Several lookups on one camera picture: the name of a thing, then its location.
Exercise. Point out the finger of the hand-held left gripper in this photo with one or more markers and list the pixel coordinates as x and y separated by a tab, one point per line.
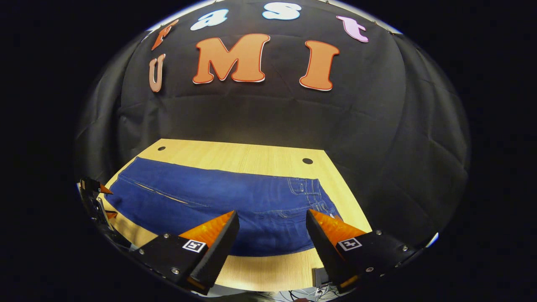
111	214
105	189

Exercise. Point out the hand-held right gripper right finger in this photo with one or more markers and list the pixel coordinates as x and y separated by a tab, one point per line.
325	251

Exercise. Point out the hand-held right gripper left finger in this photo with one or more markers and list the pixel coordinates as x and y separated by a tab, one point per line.
218	251

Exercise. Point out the blue jeans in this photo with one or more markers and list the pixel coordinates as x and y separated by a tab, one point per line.
209	205

